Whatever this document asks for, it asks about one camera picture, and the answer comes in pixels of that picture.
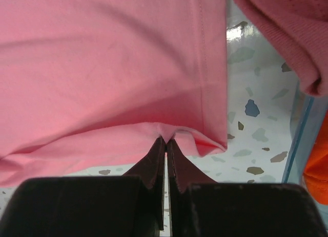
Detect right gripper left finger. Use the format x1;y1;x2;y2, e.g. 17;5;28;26
1;137;166;236

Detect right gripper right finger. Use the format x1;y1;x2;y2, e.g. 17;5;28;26
167;140;327;236

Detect light pink t-shirt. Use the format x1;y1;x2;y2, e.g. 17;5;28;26
1;0;228;187

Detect orange crumpled t-shirt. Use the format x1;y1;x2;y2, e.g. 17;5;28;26
303;115;328;205

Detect blue plastic basket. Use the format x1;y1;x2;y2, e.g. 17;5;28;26
282;83;327;184

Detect dusty pink crumpled t-shirt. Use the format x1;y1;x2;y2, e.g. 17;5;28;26
233;0;327;96

